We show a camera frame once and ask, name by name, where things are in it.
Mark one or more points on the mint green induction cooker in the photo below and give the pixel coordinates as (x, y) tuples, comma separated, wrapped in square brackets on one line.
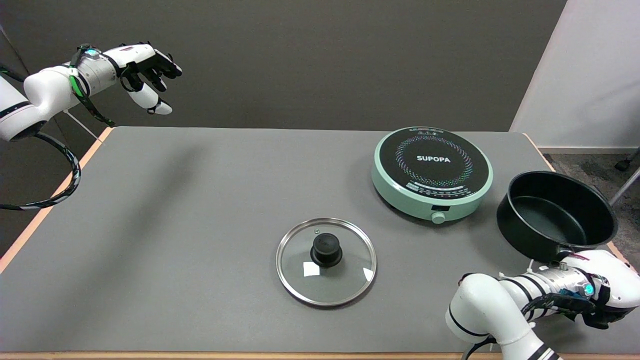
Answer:
[(432, 160)]

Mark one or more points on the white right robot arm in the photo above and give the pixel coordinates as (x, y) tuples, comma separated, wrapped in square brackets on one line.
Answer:
[(485, 305)]

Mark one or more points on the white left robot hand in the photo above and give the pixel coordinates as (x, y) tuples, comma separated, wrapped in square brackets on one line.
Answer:
[(137, 55)]

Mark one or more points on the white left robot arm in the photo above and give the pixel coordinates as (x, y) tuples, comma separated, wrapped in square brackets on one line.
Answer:
[(45, 90)]

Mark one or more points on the black chair caster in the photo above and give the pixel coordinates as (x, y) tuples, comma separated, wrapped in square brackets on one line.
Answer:
[(622, 164)]

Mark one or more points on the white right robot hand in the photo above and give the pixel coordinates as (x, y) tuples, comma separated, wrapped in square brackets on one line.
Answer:
[(617, 282)]

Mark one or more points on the grey metal chair leg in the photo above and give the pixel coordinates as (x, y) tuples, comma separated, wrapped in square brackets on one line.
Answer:
[(625, 187)]

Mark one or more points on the glass lid with black knob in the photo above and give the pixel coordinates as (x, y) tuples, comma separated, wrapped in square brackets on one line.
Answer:
[(325, 287)]

